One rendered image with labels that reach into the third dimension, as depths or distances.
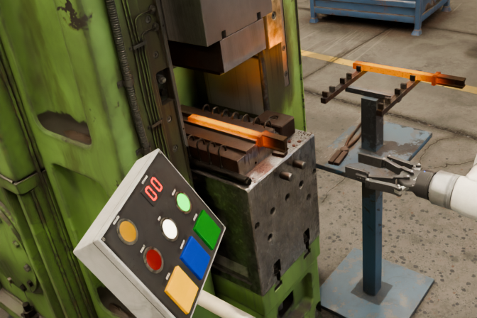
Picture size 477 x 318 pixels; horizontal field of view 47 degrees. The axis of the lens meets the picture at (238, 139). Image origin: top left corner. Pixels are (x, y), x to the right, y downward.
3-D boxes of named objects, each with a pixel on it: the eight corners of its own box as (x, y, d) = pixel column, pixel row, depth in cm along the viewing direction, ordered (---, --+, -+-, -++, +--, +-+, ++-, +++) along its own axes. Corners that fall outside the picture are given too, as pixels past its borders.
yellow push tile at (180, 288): (199, 287, 122) (178, 265, 120) (189, 313, 116) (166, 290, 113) (193, 289, 123) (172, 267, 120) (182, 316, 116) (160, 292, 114)
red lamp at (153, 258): (168, 263, 117) (164, 248, 114) (152, 277, 114) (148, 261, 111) (158, 258, 118) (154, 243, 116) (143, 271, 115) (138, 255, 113)
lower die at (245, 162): (276, 148, 181) (274, 126, 177) (239, 179, 169) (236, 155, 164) (185, 122, 206) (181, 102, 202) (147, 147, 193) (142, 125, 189)
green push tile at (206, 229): (222, 229, 138) (203, 208, 136) (214, 250, 132) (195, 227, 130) (216, 232, 139) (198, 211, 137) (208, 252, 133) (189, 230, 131)
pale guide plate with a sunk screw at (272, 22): (284, 40, 192) (280, -8, 183) (269, 50, 186) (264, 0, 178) (279, 40, 193) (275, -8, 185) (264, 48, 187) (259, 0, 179)
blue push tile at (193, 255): (211, 257, 130) (191, 235, 128) (202, 279, 124) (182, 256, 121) (205, 259, 131) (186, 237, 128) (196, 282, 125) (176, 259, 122)
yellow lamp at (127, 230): (143, 236, 114) (138, 219, 112) (126, 248, 111) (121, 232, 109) (133, 231, 116) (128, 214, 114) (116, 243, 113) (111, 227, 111)
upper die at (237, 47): (266, 48, 164) (263, 17, 159) (224, 73, 151) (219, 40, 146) (167, 32, 188) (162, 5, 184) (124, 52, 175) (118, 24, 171)
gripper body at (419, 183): (426, 206, 139) (392, 196, 145) (439, 189, 145) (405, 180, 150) (428, 182, 136) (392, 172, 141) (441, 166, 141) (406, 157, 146)
